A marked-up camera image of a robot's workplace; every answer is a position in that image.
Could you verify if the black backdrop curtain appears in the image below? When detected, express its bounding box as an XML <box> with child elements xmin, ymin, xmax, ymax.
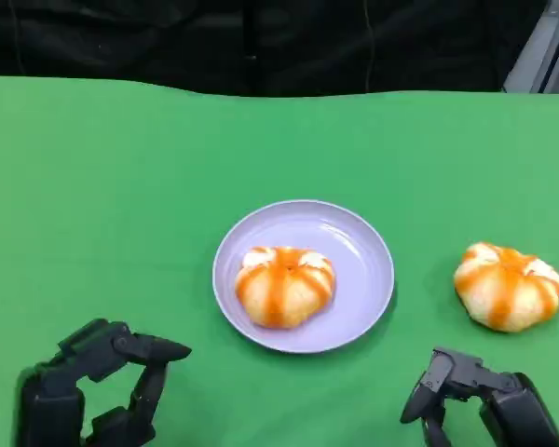
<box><xmin>0</xmin><ymin>0</ymin><xmax>549</xmax><ymax>98</ymax></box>

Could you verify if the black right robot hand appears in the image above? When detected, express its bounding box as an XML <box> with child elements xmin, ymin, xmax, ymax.
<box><xmin>399</xmin><ymin>345</ymin><xmax>559</xmax><ymax>447</ymax></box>

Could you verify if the orange white toy bread roll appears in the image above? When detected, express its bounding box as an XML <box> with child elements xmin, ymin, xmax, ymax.
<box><xmin>453</xmin><ymin>240</ymin><xmax>559</xmax><ymax>334</ymax></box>
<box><xmin>234</xmin><ymin>245</ymin><xmax>339</xmax><ymax>331</ymax></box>

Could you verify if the lilac plate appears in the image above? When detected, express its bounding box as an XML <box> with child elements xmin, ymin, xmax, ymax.
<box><xmin>211</xmin><ymin>199</ymin><xmax>396</xmax><ymax>355</ymax></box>

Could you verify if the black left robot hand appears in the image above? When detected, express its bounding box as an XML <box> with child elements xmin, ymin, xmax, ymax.
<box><xmin>14</xmin><ymin>318</ymin><xmax>193</xmax><ymax>447</ymax></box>

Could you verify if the green table cloth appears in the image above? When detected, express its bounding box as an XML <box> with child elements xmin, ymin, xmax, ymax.
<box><xmin>0</xmin><ymin>74</ymin><xmax>559</xmax><ymax>447</ymax></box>

